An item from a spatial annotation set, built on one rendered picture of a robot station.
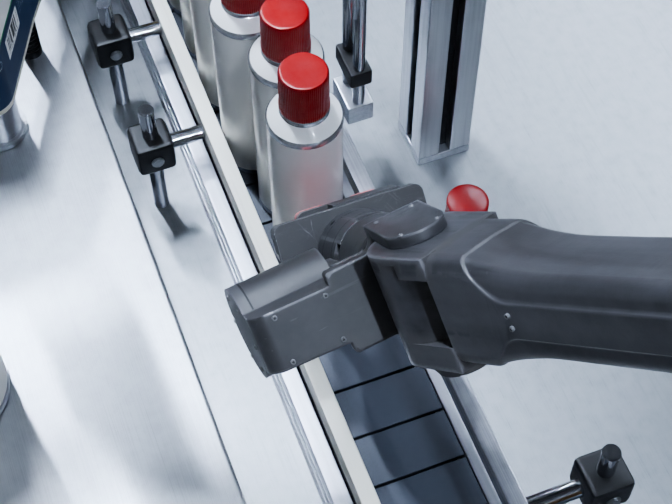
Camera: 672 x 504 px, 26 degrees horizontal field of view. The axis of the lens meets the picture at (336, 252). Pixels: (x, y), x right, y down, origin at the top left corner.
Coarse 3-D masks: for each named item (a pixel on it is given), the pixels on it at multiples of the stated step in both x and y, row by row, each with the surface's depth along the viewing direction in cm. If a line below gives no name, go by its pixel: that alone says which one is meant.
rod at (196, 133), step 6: (192, 126) 112; (198, 126) 111; (174, 132) 111; (180, 132) 111; (186, 132) 111; (192, 132) 111; (198, 132) 111; (204, 132) 111; (174, 138) 111; (180, 138) 111; (186, 138) 111; (192, 138) 111; (198, 138) 111; (204, 138) 112; (174, 144) 111; (180, 144) 111; (186, 144) 112
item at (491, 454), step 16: (352, 144) 104; (352, 160) 103; (352, 176) 102; (368, 176) 102; (448, 384) 94; (464, 384) 93; (464, 400) 93; (464, 416) 93; (480, 416) 92; (480, 432) 92; (480, 448) 91; (496, 448) 91; (496, 464) 90; (496, 480) 90; (512, 480) 90; (512, 496) 89
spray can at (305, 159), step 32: (288, 64) 92; (320, 64) 92; (288, 96) 92; (320, 96) 92; (288, 128) 94; (320, 128) 94; (288, 160) 96; (320, 160) 96; (288, 192) 99; (320, 192) 99
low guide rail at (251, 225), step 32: (160, 0) 118; (192, 64) 114; (192, 96) 112; (224, 160) 109; (256, 224) 106; (256, 256) 105; (320, 384) 99; (320, 416) 99; (352, 448) 96; (352, 480) 95
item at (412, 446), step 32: (224, 192) 116; (256, 192) 112; (352, 352) 104; (384, 352) 104; (352, 384) 103; (384, 384) 103; (416, 384) 103; (352, 416) 101; (384, 416) 101; (416, 416) 101; (384, 448) 100; (416, 448) 100; (448, 448) 100; (384, 480) 99; (416, 480) 99; (448, 480) 99
